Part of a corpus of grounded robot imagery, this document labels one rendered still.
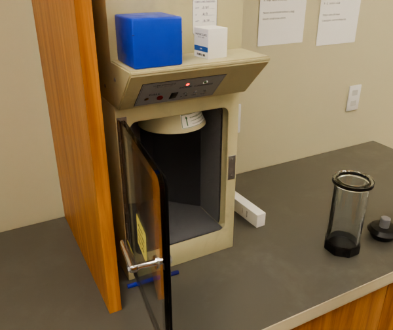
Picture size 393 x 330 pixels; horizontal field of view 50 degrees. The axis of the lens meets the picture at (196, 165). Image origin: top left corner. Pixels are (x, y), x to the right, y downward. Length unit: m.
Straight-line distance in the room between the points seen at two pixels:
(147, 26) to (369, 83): 1.42
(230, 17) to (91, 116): 0.40
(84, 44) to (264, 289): 0.73
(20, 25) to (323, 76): 1.16
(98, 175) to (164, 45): 0.29
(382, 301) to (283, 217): 0.37
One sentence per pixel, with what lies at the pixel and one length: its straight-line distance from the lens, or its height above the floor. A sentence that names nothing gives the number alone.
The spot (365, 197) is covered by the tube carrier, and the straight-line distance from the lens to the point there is 1.21.
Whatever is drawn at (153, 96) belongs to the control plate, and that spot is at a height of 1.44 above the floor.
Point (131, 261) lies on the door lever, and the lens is 0.78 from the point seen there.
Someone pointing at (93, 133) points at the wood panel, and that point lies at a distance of 0.84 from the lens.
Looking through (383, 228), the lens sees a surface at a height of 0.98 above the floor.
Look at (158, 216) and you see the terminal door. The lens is 0.70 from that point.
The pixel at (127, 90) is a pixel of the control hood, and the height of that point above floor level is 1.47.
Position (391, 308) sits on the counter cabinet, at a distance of 1.47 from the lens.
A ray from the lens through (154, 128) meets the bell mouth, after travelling 1.04.
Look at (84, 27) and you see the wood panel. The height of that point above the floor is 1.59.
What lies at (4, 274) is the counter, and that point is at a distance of 1.28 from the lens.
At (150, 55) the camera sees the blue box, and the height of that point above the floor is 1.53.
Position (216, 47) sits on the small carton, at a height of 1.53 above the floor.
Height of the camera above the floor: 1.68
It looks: 25 degrees down
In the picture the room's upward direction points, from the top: straight up
